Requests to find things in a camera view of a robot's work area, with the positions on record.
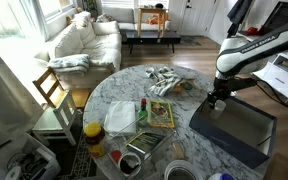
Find patterned dark rug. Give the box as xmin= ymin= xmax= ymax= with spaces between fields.
xmin=55 ymin=129 xmax=98 ymax=180

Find white paper roll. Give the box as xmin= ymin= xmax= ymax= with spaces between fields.
xmin=5 ymin=165 xmax=22 ymax=180

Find folded grey blanket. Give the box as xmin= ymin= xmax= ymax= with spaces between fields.
xmin=47 ymin=54 xmax=91 ymax=75

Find green plastic lid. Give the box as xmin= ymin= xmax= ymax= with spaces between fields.
xmin=183 ymin=81 xmax=194 ymax=91

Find white cup dark contents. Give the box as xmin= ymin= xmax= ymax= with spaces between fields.
xmin=117 ymin=151 xmax=142 ymax=178

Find red lid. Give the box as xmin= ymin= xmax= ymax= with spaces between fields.
xmin=110 ymin=149 xmax=123 ymax=164

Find grey door mat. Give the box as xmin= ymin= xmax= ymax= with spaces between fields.
xmin=175 ymin=35 xmax=202 ymax=47

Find green magazine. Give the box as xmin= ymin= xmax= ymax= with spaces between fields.
xmin=148 ymin=99 xmax=176 ymax=129

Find black television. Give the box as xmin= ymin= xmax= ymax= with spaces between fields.
xmin=263 ymin=1 xmax=288 ymax=34

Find orange brown wooden piece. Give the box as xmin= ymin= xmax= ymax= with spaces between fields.
xmin=173 ymin=83 xmax=185 ymax=95

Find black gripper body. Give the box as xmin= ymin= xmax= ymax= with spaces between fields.
xmin=206 ymin=87 xmax=233 ymax=106

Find light wooden stool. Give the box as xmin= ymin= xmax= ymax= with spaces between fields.
xmin=136 ymin=7 xmax=169 ymax=38

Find patterned cushion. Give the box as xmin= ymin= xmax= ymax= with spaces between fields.
xmin=95 ymin=13 xmax=117 ymax=24

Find white sectional sofa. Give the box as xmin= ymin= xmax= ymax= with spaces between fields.
xmin=33 ymin=11 xmax=123 ymax=89

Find white TV console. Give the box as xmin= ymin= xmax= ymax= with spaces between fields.
xmin=252 ymin=31 xmax=288 ymax=99

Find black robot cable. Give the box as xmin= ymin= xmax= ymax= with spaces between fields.
xmin=255 ymin=81 xmax=288 ymax=111

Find white wooden chair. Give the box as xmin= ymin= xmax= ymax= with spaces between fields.
xmin=32 ymin=90 xmax=79 ymax=147

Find green sauce bottle red cap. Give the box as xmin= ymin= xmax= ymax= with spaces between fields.
xmin=137 ymin=97 xmax=149 ymax=128

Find white paper napkin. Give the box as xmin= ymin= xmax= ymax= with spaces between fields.
xmin=103 ymin=100 xmax=137 ymax=136

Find red object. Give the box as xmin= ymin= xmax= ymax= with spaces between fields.
xmin=245 ymin=26 xmax=260 ymax=37

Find dark hanging jacket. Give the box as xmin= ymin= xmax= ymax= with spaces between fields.
xmin=226 ymin=0 xmax=253 ymax=38

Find white door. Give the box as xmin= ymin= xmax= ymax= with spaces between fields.
xmin=178 ymin=0 xmax=218 ymax=36

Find jar with yellow lid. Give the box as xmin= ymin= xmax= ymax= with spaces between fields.
xmin=83 ymin=121 xmax=107 ymax=158

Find black coffee table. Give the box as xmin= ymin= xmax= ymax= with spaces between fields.
xmin=125 ymin=30 xmax=182 ymax=54

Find grey white striped cloth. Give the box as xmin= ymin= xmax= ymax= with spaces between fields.
xmin=145 ymin=65 xmax=185 ymax=98

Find brown cardboard box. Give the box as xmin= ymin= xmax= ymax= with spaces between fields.
xmin=263 ymin=152 xmax=288 ymax=180

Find clear plastic container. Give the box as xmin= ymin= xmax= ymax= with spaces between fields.
xmin=105 ymin=113 xmax=178 ymax=162

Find white curtain sheet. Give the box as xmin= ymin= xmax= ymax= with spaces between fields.
xmin=0 ymin=36 xmax=45 ymax=154

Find brown wooden chair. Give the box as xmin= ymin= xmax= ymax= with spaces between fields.
xmin=32 ymin=67 xmax=92 ymax=109

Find light grey couch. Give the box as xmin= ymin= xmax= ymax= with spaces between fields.
xmin=101 ymin=6 xmax=172 ymax=33

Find clear storage bin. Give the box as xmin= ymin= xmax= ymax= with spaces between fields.
xmin=0 ymin=133 xmax=62 ymax=180

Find dark blue shoe box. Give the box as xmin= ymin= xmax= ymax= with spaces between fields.
xmin=188 ymin=96 xmax=278 ymax=169

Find orange toy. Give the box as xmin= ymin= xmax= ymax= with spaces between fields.
xmin=147 ymin=13 xmax=169 ymax=26

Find green house plant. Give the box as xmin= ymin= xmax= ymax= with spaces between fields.
xmin=82 ymin=0 xmax=99 ymax=18

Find blue white bottle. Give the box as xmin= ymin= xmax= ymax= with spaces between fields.
xmin=207 ymin=172 xmax=236 ymax=180

